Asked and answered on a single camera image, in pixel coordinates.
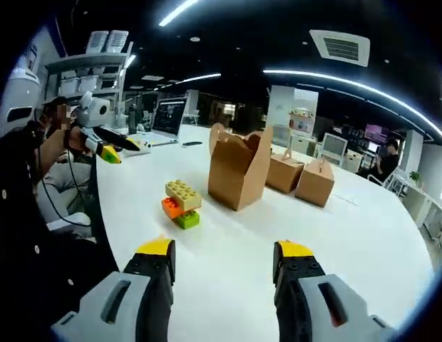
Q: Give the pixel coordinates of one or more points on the white chest-worn device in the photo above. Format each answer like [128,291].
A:
[19,96]

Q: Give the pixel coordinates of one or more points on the dark tall bottle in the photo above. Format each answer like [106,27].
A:
[132,119]

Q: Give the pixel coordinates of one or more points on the pink monitor screen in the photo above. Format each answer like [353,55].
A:
[375,132]

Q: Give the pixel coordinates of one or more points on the toy brick stack item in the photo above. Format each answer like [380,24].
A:
[182,199]

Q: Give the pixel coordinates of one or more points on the person's black coat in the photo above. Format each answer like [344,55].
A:
[25,249]

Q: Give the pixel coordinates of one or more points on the brown paper box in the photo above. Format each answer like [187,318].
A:
[283,172]
[235,174]
[315,183]

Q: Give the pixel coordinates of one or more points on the black oval remote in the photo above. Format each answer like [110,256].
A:
[192,143]

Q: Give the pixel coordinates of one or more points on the ceiling air vent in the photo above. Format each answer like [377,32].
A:
[340,48]

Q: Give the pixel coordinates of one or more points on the white mesh office chair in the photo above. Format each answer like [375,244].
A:
[334,147]

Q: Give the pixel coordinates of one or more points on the white ceiling light strip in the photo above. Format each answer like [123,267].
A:
[178,12]
[349,82]
[192,79]

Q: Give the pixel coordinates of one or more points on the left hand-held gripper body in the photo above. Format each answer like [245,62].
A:
[94,110]

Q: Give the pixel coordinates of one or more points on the potted green plant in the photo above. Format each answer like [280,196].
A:
[415,177]

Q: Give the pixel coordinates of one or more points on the person's light trousers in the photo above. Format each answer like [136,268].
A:
[60,178]

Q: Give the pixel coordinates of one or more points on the person's left hand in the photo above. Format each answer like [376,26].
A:
[76,140]

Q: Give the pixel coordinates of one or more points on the silver laptop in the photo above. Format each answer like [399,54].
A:
[169,115]

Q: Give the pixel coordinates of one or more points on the white display shelf unit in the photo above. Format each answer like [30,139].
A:
[294,107]

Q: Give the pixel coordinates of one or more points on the grey shelf rack with bins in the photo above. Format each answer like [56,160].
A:
[85,71]

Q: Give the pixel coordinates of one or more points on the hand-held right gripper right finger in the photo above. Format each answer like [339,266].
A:
[296,281]

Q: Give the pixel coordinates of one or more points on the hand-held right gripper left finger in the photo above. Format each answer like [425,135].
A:
[153,274]

